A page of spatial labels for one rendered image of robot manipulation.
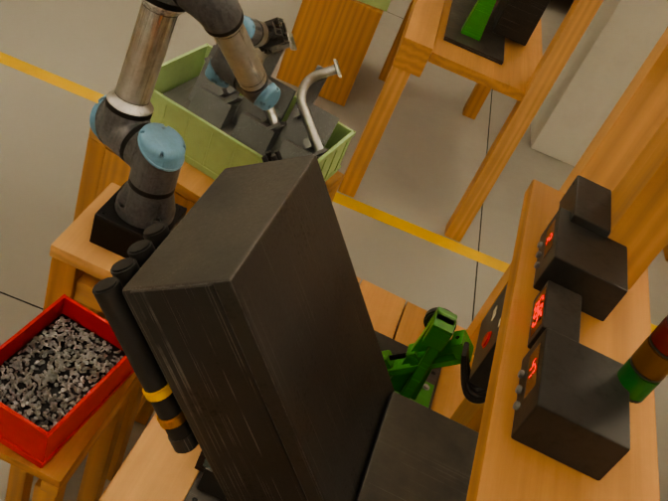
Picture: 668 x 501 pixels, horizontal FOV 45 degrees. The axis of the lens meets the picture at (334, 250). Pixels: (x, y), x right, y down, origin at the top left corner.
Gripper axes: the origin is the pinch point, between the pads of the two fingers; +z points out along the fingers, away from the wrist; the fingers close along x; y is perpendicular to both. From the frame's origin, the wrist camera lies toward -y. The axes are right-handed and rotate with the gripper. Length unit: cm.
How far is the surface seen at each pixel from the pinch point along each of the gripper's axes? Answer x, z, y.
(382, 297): -79, -23, 17
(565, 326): -72, -114, 69
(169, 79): 1.5, 12.4, -43.0
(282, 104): -17.5, 15.5, -8.4
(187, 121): -15.8, -8.5, -31.2
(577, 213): -59, -91, 74
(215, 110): -13.3, 9.8, -29.4
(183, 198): -38, -12, -38
